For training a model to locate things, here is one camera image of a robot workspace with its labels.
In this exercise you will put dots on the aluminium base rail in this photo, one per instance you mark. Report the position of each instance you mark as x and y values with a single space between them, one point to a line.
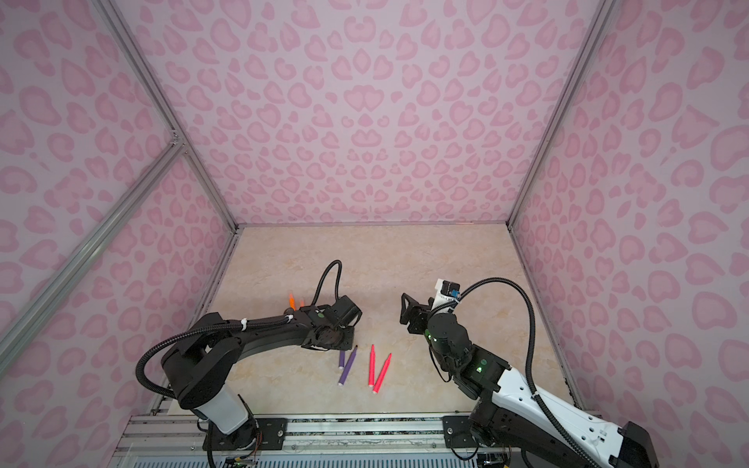
348 440

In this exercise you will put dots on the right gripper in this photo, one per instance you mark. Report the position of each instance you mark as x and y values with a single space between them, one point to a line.
416 313

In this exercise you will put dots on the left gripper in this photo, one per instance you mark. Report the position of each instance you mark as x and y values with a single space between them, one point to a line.
331 338

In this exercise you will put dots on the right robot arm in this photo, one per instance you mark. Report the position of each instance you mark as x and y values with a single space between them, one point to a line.
510 412

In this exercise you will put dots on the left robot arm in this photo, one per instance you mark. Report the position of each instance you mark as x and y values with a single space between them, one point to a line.
197 365

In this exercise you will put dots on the pink pen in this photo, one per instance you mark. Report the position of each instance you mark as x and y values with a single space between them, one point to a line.
382 374
372 367

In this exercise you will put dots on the diagonal aluminium frame bar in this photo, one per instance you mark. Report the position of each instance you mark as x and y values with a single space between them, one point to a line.
38 312

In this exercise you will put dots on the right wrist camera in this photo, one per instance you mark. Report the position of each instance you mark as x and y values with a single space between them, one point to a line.
445 292

